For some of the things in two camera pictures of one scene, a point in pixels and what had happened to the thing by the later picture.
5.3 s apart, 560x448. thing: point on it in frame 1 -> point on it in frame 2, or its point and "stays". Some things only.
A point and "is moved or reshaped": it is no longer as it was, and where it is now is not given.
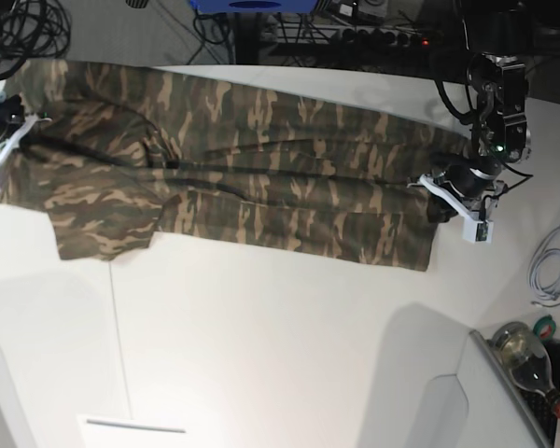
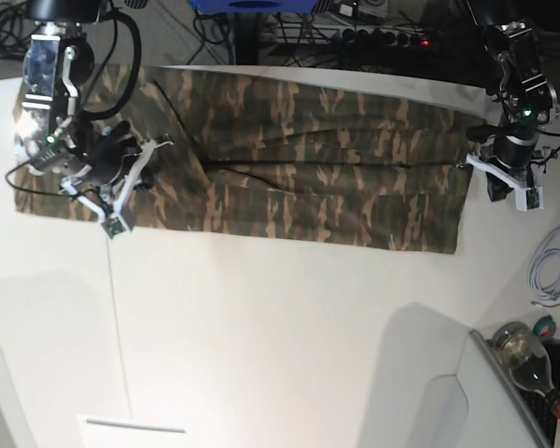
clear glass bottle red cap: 528,361 stays
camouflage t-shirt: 118,151 is moved or reshaped
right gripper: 470,178 -> 514,151
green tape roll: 544,328 stays
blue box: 255,7 stays
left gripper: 1,117 -> 105,152
